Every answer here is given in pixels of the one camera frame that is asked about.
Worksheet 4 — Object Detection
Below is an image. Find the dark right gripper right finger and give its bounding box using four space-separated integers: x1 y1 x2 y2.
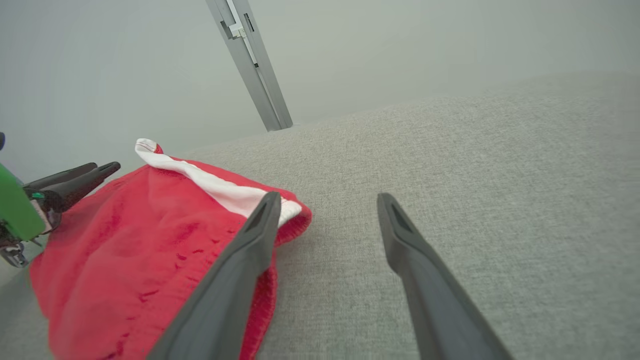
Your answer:
376 192 514 360

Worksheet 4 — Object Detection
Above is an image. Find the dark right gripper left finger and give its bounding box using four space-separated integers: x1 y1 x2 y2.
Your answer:
147 191 283 360

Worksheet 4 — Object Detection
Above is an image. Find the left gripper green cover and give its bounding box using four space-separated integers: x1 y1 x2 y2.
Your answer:
0 161 122 269

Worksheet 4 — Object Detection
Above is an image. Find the red shorts white waistband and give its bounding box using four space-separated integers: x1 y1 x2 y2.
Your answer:
28 138 313 360

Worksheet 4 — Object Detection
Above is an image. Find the grey fabric sofa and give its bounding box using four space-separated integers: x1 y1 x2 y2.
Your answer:
0 70 640 360

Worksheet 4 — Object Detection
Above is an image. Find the grey vertical frame post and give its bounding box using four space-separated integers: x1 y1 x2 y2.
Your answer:
205 0 294 132

